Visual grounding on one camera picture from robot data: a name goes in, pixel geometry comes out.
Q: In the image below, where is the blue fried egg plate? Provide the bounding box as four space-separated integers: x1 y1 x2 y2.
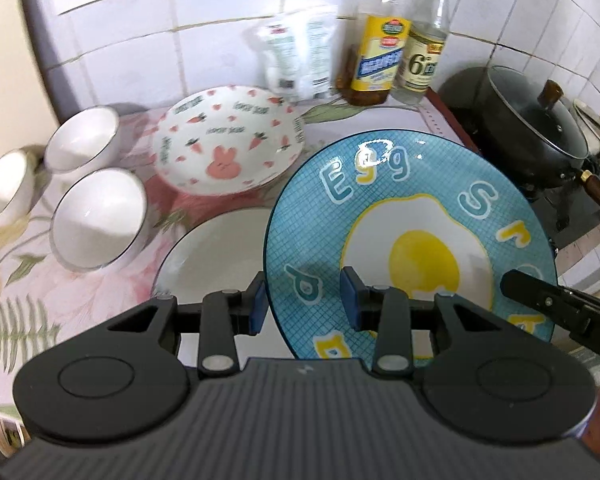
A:
264 130 557 361

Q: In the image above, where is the white bowl black rim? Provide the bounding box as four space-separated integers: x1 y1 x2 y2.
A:
50 168 150 273

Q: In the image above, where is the rabbit carrot deep plate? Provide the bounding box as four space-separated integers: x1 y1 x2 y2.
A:
150 84 304 196

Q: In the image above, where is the white ribbed bowl back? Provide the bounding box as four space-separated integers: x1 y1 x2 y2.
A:
44 106 121 182

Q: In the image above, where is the small white ribbed bowl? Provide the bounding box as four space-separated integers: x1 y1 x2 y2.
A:
0 150 38 226

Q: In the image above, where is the small white pot with lid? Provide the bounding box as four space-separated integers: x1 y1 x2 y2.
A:
571 99 600 159

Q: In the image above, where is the black wok with glass lid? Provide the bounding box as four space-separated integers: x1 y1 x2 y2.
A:
439 65 600 206

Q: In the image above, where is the white plastic seasoning bag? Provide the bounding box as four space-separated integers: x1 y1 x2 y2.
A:
254 13 336 102

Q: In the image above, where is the cooking wine bottle yellow label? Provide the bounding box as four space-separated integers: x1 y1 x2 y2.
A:
336 0 414 106

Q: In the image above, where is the white vinegar bottle yellow cap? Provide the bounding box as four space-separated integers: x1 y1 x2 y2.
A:
391 0 451 106

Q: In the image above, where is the cream cutting board black edge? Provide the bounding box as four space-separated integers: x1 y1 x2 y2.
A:
0 0 58 155

